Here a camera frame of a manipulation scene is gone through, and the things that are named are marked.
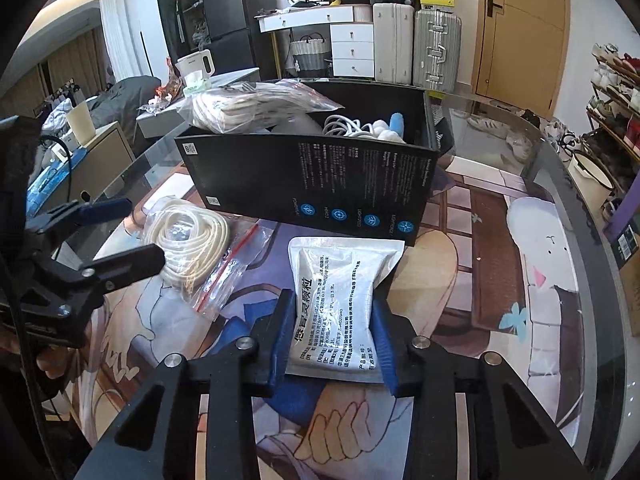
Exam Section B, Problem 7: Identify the silver suitcase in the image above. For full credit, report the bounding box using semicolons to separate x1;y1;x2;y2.
412;8;462;92

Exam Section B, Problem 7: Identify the dark grey cloth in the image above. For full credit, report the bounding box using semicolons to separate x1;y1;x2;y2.
87;76;166;126

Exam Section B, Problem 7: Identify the person's left hand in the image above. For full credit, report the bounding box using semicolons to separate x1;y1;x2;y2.
0;332;83;386

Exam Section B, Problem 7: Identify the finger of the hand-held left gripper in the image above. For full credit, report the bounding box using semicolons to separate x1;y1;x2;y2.
49;244;167;307
30;197;133;241

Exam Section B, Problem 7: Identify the white foil pouch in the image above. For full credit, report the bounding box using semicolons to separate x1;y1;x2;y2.
286;236;405;386

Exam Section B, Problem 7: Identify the green tissue pack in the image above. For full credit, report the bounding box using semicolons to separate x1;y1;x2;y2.
182;72;213;96

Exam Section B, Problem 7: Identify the bamboo shoe rack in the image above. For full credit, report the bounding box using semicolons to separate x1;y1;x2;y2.
582;42;640;171

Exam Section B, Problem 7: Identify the white enamel basin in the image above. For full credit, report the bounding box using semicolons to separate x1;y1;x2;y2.
567;150;617;201

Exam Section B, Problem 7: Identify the red plastic bag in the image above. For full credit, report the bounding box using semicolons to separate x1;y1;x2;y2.
142;57;183;113

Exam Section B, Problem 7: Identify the printed cartoon mat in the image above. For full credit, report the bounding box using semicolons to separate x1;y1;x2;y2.
75;155;588;480

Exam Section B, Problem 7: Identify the black cardboard box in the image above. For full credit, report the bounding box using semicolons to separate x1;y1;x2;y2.
174;79;453;248

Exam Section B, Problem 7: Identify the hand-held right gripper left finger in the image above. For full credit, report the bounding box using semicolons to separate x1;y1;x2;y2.
75;287;298;480

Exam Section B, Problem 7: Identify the black cable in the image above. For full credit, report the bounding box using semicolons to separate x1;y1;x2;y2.
37;135;76;201

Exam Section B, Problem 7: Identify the black fridge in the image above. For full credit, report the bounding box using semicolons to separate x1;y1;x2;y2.
200;0;281;81

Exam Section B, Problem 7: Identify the blue box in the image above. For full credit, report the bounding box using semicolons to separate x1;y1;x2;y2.
27;162;71;206

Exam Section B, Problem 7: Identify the beige low cabinet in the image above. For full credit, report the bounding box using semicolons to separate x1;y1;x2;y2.
30;120;136;221

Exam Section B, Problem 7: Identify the open cardboard box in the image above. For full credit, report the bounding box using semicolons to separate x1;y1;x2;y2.
617;255;640;341

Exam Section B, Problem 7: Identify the white curtain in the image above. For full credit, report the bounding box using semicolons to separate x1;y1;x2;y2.
97;0;146;81

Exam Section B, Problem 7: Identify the dark glass wardrobe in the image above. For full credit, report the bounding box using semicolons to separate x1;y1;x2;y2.
152;0;211;61

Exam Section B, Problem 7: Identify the collection of shoes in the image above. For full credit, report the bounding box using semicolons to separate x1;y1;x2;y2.
585;42;640;168

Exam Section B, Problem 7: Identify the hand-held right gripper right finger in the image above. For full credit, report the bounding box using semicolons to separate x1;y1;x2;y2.
370;292;591;480

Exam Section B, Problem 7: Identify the white striped socks bundle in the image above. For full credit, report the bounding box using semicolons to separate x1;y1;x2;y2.
177;81;346;135

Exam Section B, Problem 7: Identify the grey woven basket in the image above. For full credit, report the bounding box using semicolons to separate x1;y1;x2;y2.
287;32;332;78

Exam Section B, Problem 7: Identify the white electric kettle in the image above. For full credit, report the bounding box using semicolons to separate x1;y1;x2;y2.
175;50;217;81

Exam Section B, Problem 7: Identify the tan wooden door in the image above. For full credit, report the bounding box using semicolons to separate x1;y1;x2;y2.
472;0;571;106

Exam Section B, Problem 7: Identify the white cable bundle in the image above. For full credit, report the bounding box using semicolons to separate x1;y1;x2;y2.
322;114;396;140

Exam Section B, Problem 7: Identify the white dresser with drawers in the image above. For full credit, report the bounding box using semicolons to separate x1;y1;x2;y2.
257;5;376;80

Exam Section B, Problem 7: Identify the white paper bag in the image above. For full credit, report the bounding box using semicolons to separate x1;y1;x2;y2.
65;100;98;143

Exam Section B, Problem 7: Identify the cream rope coil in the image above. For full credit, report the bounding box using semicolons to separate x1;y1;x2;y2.
131;197;276;313

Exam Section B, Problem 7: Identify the black shoe box purple side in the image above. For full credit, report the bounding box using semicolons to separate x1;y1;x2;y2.
607;222;640;271

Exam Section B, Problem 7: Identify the purple rolled mat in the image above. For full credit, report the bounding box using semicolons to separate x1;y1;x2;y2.
602;160;640;241

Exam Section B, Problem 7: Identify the white suitcase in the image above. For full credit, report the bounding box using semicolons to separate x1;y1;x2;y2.
372;2;416;85

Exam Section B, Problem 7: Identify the white sneaker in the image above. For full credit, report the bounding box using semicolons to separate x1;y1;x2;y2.
492;127;536;161
462;107;506;133

